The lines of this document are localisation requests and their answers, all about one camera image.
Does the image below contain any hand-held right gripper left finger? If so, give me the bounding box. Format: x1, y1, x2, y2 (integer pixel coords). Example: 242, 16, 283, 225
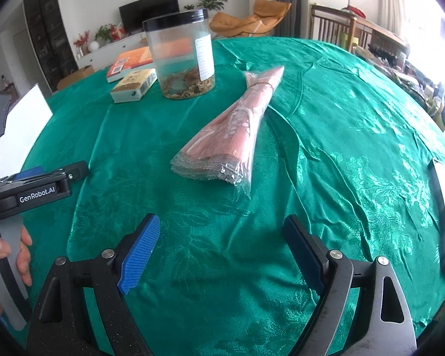
24, 213, 161, 356

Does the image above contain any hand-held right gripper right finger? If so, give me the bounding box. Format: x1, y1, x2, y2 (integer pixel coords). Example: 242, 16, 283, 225
284, 214, 417, 356

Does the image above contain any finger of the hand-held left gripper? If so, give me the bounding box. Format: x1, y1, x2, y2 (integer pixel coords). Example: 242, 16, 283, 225
41, 160, 89, 190
11, 168, 47, 185

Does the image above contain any white cardboard box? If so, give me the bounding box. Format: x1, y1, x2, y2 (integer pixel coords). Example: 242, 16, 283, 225
2, 83, 53, 179

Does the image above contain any pink bundle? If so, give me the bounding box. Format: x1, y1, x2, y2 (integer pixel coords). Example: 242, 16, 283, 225
170, 66, 285, 200

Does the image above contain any person's left hand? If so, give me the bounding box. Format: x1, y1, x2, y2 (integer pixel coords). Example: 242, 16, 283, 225
0, 226, 32, 316

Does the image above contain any brown cardboard box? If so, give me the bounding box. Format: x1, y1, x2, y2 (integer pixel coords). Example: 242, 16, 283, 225
55, 65, 95, 91

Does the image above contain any small yellow box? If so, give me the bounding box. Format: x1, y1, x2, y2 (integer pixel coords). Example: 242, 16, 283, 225
109, 69, 158, 104

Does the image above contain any green satin tablecloth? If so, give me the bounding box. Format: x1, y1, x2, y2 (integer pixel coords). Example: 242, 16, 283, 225
7, 37, 445, 356

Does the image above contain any orange book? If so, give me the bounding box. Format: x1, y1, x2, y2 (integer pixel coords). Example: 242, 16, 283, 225
106, 46, 154, 83

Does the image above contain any white television cabinet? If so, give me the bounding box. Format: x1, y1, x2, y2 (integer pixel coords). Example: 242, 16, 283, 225
76, 30, 149, 71

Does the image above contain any vase with red flowers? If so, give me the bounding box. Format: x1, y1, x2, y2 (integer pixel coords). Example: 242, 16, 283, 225
73, 31, 91, 58

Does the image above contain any dark tall cabinet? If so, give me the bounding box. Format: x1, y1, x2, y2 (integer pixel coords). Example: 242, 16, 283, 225
22, 0, 80, 93

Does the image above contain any plant with red flowers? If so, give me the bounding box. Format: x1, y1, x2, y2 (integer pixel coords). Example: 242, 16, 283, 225
94, 24, 125, 43

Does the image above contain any clear jar with black lid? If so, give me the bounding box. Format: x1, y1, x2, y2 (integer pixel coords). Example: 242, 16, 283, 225
143, 7, 216, 101

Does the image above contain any black television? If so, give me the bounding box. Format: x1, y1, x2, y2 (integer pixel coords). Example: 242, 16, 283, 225
119, 0, 179, 32

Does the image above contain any cluster of bottles and jars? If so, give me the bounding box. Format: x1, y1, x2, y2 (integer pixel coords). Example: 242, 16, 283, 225
404, 63, 445, 130

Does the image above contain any green potted plant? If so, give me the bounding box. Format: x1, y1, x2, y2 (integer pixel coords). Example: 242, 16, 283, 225
196, 0, 228, 12

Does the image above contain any orange lounge chair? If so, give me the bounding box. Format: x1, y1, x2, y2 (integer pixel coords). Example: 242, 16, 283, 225
209, 0, 293, 39

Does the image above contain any red cloth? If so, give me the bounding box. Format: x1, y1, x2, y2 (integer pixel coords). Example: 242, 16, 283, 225
343, 5, 368, 18

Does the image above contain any grey curtain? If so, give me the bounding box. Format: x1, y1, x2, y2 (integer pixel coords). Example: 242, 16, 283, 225
274, 0, 310, 39

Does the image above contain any white curtain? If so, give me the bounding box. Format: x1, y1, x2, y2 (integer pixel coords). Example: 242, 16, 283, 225
378, 0, 412, 45

